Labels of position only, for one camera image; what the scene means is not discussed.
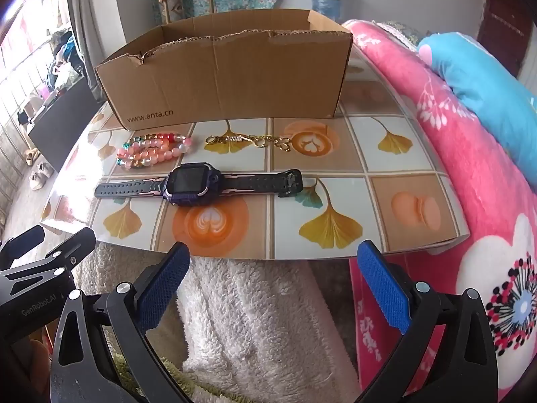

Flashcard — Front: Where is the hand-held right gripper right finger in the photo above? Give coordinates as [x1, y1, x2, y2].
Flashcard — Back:
[351, 239, 498, 403]

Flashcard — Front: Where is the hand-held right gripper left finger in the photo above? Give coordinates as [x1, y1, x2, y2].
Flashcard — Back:
[50, 242, 192, 403]

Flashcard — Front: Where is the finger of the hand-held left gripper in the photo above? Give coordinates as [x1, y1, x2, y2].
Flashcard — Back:
[0, 224, 46, 266]
[0, 227, 97, 288]

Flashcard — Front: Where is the black purple smartwatch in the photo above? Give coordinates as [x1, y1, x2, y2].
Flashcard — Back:
[94, 162, 304, 207]

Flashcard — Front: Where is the pink bead bracelet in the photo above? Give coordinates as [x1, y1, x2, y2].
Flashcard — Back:
[116, 142, 194, 172]

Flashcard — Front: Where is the multicolour bead bracelet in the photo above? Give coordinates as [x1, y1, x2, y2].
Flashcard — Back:
[126, 132, 189, 145]

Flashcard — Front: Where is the gold chain bracelet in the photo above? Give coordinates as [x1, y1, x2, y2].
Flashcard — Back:
[205, 133, 294, 152]

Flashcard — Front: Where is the brown cardboard box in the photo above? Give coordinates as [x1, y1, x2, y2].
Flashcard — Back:
[94, 8, 353, 132]

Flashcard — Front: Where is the white fluffy blanket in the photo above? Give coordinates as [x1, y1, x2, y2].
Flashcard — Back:
[76, 243, 361, 403]

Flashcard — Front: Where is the green shaggy cloth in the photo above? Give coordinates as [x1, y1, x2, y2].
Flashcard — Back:
[109, 353, 185, 403]

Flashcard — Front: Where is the metal window railing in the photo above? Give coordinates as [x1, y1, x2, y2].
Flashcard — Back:
[0, 38, 55, 202]

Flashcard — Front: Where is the dark cabinet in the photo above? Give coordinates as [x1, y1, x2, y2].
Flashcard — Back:
[27, 78, 103, 175]

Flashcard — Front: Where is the pink floral blanket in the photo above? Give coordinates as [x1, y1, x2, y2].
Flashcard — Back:
[342, 19, 537, 403]

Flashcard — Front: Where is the pile of clothes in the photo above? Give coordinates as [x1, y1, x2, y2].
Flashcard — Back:
[46, 29, 85, 93]

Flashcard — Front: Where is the grey curtain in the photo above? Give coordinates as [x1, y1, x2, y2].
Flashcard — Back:
[67, 0, 101, 101]

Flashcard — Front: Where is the blue pillow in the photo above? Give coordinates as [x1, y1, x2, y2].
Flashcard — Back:
[417, 31, 537, 173]

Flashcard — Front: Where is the grey patterned pillow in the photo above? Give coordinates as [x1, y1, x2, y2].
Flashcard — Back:
[380, 20, 426, 47]

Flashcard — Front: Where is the dark red door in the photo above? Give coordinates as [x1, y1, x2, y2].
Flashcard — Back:
[476, 0, 533, 78]

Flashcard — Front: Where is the blue water jug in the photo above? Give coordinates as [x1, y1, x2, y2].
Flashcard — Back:
[312, 0, 345, 21]

